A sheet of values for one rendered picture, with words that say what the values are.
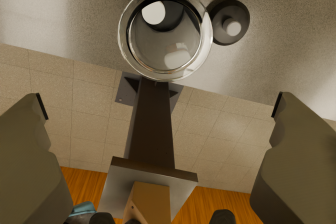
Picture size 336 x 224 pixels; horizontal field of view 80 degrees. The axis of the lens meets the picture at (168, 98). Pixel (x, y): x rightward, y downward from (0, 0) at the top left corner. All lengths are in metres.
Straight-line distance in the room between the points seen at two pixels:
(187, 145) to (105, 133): 0.77
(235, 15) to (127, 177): 0.60
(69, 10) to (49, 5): 0.04
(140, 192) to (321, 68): 0.65
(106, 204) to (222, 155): 1.48
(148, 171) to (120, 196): 0.18
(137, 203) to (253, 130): 1.51
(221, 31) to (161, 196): 0.57
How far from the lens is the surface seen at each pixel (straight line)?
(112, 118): 1.81
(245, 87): 0.57
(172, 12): 0.45
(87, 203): 0.67
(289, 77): 0.61
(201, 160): 2.18
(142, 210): 0.73
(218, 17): 0.44
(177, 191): 0.84
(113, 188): 0.83
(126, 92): 1.62
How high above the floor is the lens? 1.40
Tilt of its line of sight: 58 degrees down
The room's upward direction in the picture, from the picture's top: 176 degrees clockwise
